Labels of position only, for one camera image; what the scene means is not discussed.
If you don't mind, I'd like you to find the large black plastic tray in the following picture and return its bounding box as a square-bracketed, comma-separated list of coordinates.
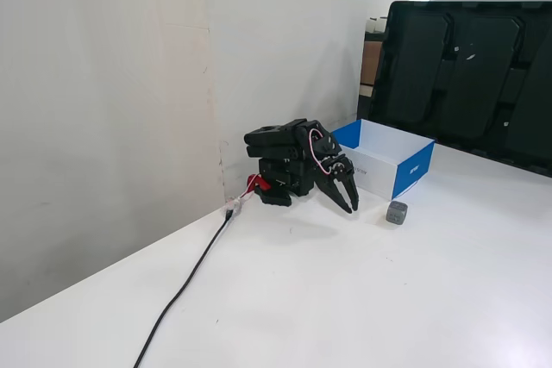
[367, 0, 552, 178]

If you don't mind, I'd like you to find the black power cable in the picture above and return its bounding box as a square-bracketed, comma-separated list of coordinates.
[132, 208, 235, 368]

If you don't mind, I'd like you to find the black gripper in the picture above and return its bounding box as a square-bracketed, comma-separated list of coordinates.
[308, 124, 361, 215]

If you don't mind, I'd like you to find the red clamp handle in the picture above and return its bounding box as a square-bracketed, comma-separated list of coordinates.
[245, 172, 272, 193]

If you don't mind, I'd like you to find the white and red servo cable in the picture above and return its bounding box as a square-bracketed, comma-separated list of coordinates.
[307, 128, 331, 178]

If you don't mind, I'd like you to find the blue and white cardboard box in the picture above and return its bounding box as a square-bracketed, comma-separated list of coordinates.
[330, 118, 436, 201]

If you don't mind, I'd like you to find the brown cardboard shelf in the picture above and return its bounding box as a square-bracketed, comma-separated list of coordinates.
[356, 17, 389, 122]

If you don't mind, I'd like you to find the white cable connector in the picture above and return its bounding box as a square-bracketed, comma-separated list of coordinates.
[223, 195, 250, 215]

